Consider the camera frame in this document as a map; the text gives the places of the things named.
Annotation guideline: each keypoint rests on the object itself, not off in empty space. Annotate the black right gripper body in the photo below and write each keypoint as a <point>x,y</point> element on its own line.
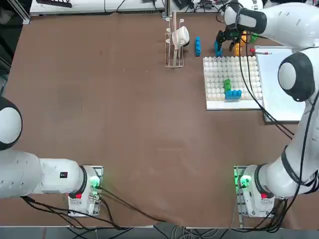
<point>231,34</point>

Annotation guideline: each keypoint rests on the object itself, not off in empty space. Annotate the yellow two-stud block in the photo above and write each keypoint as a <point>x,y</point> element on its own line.
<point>244,39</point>
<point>236,51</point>

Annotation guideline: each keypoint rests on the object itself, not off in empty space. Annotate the blue three-stud block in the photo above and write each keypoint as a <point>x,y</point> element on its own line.
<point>233,95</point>
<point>219,52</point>
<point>198,47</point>

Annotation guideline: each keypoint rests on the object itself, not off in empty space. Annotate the green two-stud block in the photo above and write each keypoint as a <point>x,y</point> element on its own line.
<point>227,84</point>
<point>254,38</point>

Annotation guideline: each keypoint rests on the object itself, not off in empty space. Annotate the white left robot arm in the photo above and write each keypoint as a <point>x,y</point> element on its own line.
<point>20,174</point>

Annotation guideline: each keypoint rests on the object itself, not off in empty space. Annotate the white pen red cap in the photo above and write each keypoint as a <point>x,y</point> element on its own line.
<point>263,52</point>

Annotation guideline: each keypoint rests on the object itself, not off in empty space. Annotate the white studded baseplate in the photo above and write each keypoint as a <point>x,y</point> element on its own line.
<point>216,74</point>

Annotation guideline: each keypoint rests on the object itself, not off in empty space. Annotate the silver framed whiteboard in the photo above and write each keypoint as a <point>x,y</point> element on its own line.
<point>271,82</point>

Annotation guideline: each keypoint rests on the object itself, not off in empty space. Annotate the white cup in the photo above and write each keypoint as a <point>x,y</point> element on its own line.
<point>182,36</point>

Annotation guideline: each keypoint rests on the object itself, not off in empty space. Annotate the aluminium camera post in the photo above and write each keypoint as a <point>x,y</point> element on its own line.
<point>167,8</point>

